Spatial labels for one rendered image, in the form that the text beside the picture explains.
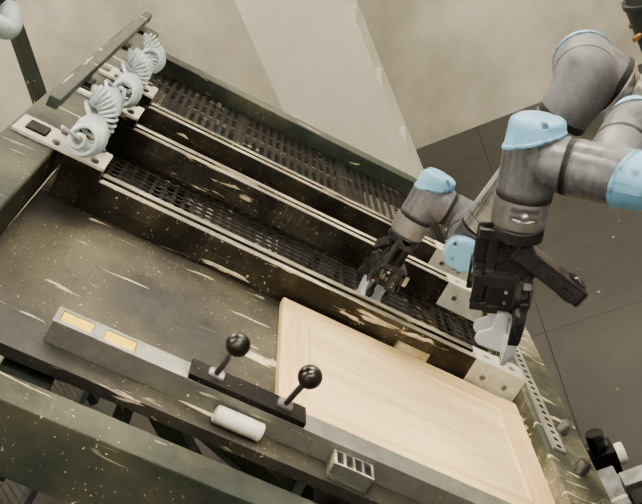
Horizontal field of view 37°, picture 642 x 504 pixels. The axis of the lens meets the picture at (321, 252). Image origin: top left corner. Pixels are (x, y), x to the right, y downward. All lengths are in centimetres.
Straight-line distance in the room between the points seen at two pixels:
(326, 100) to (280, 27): 49
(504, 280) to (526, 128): 21
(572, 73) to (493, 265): 56
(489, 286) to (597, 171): 21
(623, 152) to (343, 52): 430
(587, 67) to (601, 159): 56
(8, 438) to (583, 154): 80
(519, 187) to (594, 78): 55
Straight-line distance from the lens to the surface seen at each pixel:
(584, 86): 175
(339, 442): 154
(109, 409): 327
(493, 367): 209
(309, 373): 142
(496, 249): 129
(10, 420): 127
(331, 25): 544
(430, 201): 197
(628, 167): 122
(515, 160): 124
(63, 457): 128
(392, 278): 202
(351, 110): 554
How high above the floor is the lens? 206
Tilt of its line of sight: 20 degrees down
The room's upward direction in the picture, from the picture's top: 24 degrees counter-clockwise
